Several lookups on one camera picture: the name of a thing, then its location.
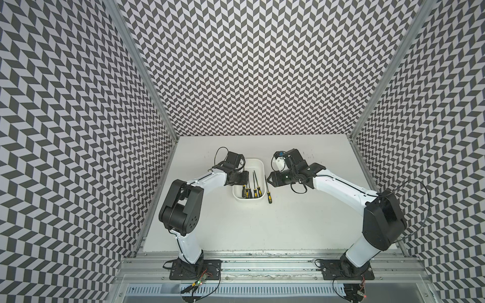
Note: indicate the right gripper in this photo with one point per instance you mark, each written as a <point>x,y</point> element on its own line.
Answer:
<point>276,177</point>

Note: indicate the left corner aluminium post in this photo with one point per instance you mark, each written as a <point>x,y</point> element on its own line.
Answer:
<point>119,23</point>

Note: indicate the white plastic storage box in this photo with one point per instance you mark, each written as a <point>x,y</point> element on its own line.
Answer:
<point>250,166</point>

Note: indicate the file tool two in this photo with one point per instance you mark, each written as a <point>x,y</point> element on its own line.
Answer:
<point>268,194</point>

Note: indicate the file tool three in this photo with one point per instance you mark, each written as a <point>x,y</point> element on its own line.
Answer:
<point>259,188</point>

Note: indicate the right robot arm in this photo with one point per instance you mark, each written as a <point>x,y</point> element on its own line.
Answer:
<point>383,219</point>

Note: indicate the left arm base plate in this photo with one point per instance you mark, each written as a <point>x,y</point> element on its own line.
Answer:
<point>183,271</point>

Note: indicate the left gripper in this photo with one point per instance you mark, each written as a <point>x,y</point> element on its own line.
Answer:
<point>244,180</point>

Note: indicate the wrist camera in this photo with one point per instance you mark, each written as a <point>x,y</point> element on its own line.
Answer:
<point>279,161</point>
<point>235,161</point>

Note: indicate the aluminium front rail frame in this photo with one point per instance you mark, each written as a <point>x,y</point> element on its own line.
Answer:
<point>273,276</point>

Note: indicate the corner aluminium post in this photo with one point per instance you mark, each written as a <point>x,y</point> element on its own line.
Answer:
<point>406,43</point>
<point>119,23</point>

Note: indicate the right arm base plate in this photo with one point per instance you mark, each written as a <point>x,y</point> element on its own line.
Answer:
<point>340,269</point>

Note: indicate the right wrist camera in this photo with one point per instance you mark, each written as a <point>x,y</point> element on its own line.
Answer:
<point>279,161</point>

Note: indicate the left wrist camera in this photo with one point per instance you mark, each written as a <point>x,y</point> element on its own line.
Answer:
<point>235,161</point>

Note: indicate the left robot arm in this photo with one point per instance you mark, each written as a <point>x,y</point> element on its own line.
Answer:
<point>182,206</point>

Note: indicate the right corner aluminium post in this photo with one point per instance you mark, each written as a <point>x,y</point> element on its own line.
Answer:
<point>406,43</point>

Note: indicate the file tool four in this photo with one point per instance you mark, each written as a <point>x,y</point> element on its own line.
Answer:
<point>255,190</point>

